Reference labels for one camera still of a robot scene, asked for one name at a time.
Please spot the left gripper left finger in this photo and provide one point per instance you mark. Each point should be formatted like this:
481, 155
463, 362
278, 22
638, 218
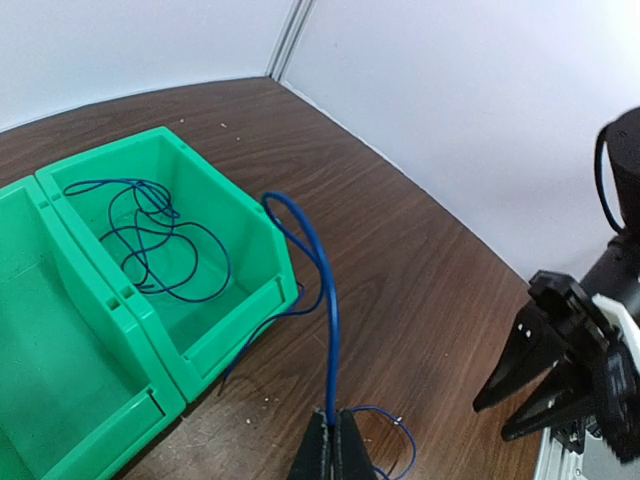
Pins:
313, 458

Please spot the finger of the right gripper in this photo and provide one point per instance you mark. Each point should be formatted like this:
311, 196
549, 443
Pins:
532, 346
564, 397

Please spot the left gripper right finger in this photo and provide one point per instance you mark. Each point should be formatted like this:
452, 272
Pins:
351, 460

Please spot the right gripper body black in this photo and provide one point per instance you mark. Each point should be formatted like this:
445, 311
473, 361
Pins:
595, 344

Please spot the green bin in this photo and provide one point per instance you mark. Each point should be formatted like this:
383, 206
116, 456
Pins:
82, 389
194, 258

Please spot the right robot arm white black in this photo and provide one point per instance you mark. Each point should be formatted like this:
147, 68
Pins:
616, 172

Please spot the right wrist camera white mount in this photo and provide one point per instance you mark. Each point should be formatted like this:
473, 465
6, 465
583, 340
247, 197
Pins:
618, 316

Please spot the front aluminium rail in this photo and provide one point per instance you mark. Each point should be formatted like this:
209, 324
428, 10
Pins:
596, 462

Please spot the right aluminium frame post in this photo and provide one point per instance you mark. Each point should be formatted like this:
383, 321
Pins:
288, 39

